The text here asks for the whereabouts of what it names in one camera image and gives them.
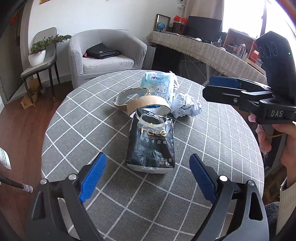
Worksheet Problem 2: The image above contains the potted green plant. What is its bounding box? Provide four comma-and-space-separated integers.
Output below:
28, 35, 72, 67

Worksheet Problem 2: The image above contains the dark table leg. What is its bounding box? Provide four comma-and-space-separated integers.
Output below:
0, 175, 34, 193

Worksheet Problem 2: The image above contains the beige lace desk cloth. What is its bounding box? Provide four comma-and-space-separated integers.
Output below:
147, 31, 267, 84

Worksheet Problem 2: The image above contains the grey armchair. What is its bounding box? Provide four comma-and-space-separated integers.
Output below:
68, 29, 147, 88

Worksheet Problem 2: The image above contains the white security camera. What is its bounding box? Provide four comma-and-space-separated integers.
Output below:
177, 0, 186, 8

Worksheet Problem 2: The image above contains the grey dining chair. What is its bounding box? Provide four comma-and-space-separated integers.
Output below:
20, 27, 61, 108

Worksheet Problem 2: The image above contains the cardboard box on floor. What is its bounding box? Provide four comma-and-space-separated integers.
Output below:
21, 78, 41, 109

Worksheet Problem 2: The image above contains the light blue tissue pack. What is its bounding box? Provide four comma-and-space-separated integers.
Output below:
140, 71, 179, 106

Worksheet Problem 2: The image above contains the wooden picture frame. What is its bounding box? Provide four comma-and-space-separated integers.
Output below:
153, 14, 171, 32

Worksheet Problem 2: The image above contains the small blue globe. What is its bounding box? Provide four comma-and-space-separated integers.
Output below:
156, 22, 166, 32

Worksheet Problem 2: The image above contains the person's right hand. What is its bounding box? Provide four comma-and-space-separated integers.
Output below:
248, 114, 296, 186

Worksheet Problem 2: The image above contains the grey checked tablecloth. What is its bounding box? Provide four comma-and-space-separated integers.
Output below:
41, 70, 264, 240

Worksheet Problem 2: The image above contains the white paper ball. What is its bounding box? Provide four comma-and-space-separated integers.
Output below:
171, 93, 202, 118

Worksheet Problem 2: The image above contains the black bag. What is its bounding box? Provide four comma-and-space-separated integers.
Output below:
83, 42, 121, 59

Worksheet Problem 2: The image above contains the grey door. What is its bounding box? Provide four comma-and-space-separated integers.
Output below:
1, 7, 30, 104

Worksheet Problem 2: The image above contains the black tissue pack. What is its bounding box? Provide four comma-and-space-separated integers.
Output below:
125, 109, 175, 174

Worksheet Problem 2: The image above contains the black monitor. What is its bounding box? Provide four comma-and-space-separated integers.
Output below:
184, 16, 222, 42

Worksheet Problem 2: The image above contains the brown tape roll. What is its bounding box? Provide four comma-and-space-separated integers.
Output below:
126, 95, 171, 116

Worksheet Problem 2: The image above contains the wooden bookshelf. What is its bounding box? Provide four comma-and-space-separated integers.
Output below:
222, 28, 266, 75

